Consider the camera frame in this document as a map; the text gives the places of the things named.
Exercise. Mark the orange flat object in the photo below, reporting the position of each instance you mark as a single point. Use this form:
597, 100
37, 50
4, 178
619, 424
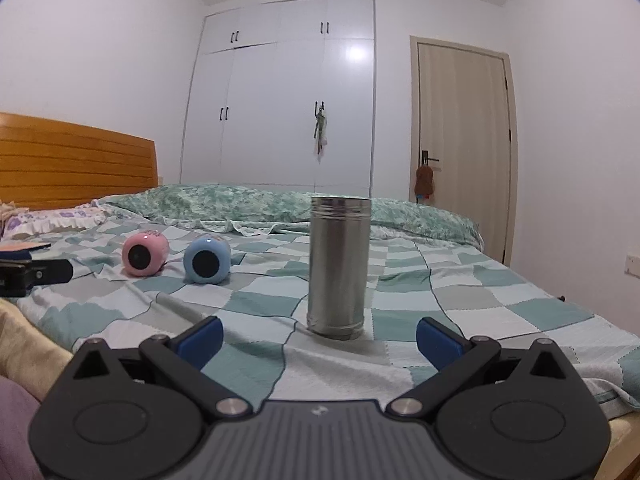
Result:
25, 246

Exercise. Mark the checked bed sheet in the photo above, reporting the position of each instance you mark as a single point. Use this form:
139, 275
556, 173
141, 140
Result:
475, 285

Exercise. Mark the blue round speaker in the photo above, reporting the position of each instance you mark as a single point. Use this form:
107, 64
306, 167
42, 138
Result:
220, 254

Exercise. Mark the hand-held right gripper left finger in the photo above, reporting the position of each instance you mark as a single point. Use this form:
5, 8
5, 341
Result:
202, 342

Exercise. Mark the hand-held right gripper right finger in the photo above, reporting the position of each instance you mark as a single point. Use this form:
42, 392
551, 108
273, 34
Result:
436, 342

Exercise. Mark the wall socket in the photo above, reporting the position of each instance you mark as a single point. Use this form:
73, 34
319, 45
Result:
633, 265

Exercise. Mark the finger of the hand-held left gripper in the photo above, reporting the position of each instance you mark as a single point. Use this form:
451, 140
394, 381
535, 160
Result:
55, 271

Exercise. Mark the beige door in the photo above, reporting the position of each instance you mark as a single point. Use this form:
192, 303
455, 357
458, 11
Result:
465, 135

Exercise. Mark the purple cloth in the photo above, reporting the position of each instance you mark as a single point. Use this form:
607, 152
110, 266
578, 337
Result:
15, 430

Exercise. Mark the green floral quilt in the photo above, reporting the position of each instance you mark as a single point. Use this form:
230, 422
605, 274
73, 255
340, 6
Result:
225, 205

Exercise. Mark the beige blanket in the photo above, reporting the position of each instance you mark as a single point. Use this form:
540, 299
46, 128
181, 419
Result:
30, 345

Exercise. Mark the stainless steel cup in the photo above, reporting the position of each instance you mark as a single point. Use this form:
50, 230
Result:
340, 270

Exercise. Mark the white wardrobe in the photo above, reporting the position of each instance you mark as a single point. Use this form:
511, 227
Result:
270, 110

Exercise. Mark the wooden bed headboard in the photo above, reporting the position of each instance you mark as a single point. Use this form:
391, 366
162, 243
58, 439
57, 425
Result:
75, 165

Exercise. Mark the purple floral pillow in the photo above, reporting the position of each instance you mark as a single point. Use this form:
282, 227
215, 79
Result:
55, 220

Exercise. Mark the pink round speaker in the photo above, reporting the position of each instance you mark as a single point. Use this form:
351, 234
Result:
156, 249

